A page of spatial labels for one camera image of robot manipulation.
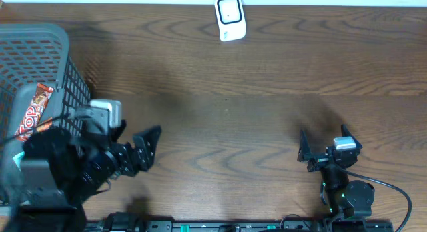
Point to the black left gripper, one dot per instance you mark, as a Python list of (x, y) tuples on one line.
[(140, 160)]

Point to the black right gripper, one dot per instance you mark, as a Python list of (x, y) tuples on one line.
[(305, 154)]

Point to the red Top chocolate bar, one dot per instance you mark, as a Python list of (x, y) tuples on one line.
[(34, 112)]

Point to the orange Kleenex tissue pack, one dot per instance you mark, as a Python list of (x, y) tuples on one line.
[(45, 125)]

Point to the teal wet wipes pack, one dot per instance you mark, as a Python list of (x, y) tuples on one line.
[(18, 158)]

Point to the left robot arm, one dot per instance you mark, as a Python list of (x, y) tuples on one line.
[(61, 172)]

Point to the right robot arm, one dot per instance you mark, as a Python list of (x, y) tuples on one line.
[(348, 200)]

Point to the white barcode scanner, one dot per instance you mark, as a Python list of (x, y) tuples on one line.
[(231, 19)]

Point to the grey plastic basket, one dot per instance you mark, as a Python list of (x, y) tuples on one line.
[(32, 54)]

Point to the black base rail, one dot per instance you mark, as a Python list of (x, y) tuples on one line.
[(131, 222)]

